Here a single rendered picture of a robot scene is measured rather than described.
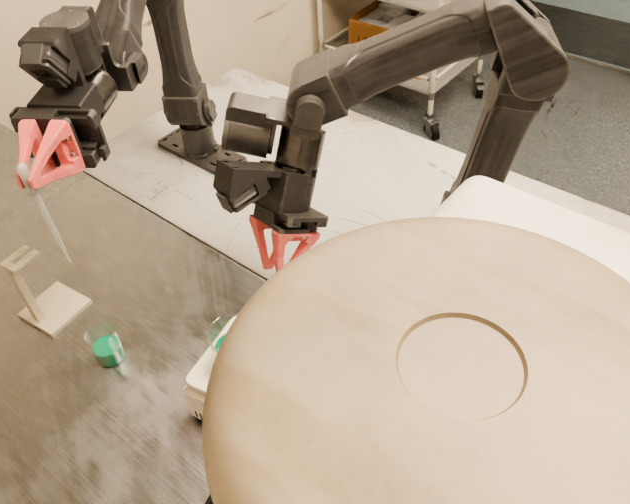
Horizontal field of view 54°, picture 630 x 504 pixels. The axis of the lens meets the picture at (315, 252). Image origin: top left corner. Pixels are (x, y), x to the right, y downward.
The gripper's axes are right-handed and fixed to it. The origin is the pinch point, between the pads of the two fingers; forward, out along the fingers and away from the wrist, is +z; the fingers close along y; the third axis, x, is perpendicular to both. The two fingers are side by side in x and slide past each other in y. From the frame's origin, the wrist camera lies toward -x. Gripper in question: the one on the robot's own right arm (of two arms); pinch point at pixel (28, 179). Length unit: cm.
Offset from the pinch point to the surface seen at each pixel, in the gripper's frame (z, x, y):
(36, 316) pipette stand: -3.9, 30.0, -13.1
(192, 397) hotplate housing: 10.0, 25.5, 16.0
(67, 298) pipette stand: -8.9, 31.5, -10.9
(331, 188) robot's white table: -40, 33, 27
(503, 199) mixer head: 34, -29, 43
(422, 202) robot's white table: -37, 33, 44
